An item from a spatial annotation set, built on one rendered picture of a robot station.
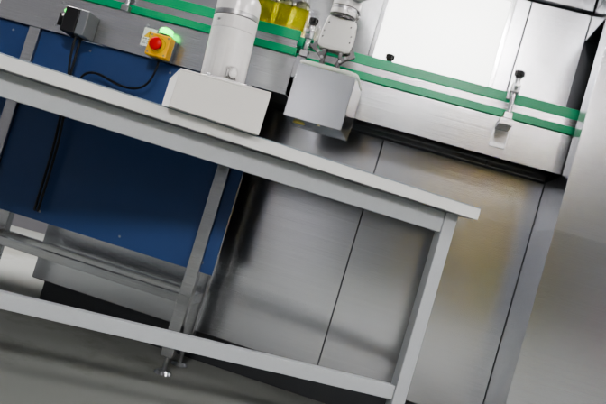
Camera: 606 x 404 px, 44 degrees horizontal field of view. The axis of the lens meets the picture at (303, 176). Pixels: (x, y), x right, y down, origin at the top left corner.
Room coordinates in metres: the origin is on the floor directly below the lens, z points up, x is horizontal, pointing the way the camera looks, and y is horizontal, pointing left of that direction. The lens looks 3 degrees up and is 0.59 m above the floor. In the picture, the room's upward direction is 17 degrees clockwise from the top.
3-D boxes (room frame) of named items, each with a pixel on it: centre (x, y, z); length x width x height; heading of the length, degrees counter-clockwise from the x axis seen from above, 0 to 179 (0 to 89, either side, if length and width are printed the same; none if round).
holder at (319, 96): (2.21, 0.00, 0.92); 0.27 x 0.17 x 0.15; 171
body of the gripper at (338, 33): (2.19, 0.02, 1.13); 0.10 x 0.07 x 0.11; 83
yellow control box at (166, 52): (2.30, 0.54, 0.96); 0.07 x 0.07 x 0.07; 81
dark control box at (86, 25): (2.34, 0.81, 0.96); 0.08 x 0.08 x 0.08; 81
